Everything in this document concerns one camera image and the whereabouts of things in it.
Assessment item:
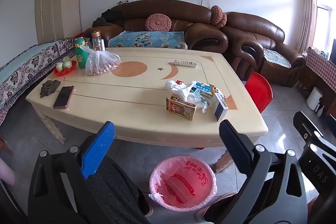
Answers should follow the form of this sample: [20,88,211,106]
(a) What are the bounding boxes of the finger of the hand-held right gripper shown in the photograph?
[299,136,336,194]
[293,111,326,144]

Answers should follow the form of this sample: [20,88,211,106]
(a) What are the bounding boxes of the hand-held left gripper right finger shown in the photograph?
[219,120,310,224]

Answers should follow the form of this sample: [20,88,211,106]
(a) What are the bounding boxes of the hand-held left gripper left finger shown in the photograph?
[28,121,116,224]

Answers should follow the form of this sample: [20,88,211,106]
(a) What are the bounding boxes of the yellow snack packet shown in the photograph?
[209,84,226,99]

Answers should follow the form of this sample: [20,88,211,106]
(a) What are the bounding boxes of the pink lined trash bin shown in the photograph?
[149,154,218,211]

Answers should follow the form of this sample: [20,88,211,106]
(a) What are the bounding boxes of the red gold cigarette box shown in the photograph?
[166,97,197,121]

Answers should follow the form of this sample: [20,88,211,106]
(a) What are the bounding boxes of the white box with barcode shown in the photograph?
[211,93,228,122]

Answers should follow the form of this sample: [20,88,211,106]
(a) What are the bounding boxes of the person's dark trousers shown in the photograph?
[87,158,152,224]

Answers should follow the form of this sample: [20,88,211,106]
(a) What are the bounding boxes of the red plastic stool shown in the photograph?
[244,72,273,113]

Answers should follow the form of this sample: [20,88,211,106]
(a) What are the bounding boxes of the checkered cloth side table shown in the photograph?
[299,47,336,109]

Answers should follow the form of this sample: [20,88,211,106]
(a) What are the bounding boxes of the clear crumpled plastic wrap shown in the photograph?
[184,86,208,113]

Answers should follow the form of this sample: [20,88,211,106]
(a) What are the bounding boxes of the beige coffee table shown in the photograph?
[25,47,269,173]

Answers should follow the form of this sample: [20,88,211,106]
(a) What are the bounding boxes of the blue and white box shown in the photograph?
[194,81,214,96]

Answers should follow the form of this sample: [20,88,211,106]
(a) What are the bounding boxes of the smartphone with pink case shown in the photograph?
[53,86,75,109]

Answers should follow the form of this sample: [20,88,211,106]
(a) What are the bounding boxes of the blue lace seat cover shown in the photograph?
[263,48,292,69]

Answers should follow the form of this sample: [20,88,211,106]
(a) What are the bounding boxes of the dark crumpled cloth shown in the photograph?
[40,80,61,98]

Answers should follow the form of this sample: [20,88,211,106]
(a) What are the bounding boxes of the clear bag of peanuts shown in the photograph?
[79,45,122,76]

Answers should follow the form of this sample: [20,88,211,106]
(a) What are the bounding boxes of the red tea tray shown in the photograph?
[53,60,77,76]

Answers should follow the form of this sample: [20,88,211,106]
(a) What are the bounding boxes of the white remote control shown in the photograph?
[173,59,197,68]

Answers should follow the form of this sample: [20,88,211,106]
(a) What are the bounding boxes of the pale pink object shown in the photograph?
[0,156,15,185]

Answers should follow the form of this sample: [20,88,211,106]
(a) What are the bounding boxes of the green thermos bottle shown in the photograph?
[74,37,91,69]

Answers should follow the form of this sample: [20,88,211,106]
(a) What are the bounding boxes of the brown leather armchair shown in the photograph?
[220,11,305,88]

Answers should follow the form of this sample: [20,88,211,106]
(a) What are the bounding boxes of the window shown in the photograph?
[314,0,336,56]

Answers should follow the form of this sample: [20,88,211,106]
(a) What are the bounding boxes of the glass bottle with brown cap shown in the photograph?
[91,30,106,52]

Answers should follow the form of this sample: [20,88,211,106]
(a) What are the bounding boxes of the pink curtain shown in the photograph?
[297,0,319,54]

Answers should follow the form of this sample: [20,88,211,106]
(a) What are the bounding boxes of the patterned bed cover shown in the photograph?
[0,37,83,125]

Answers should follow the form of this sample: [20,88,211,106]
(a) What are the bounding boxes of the brown leather sofa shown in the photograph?
[83,0,229,57]

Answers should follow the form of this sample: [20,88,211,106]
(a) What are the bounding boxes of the blue floral blanket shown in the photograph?
[108,30,188,50]

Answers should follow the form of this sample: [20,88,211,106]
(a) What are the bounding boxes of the pink round cushion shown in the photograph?
[210,5,228,29]
[146,13,172,32]

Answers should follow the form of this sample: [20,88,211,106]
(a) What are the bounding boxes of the dark clothes pile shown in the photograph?
[92,9,125,27]

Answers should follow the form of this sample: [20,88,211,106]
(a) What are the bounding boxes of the beige wardrobe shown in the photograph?
[35,0,81,45]

